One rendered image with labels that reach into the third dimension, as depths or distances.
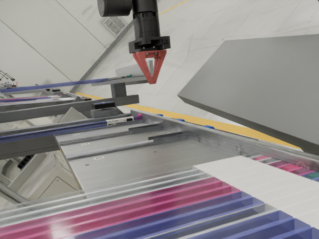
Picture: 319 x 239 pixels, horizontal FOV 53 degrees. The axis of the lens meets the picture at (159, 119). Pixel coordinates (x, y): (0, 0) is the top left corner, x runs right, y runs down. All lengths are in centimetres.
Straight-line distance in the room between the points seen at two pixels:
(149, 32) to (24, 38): 757
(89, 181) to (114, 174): 3
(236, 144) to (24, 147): 51
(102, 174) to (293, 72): 46
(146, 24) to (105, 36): 775
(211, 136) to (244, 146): 7
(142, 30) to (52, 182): 105
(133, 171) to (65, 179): 125
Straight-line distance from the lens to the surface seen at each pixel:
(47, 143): 78
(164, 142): 51
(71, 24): 836
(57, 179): 161
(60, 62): 823
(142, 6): 72
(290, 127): 59
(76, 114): 103
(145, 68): 72
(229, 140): 42
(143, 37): 69
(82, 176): 39
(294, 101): 64
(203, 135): 48
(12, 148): 78
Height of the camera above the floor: 96
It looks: 21 degrees down
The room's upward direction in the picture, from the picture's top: 48 degrees counter-clockwise
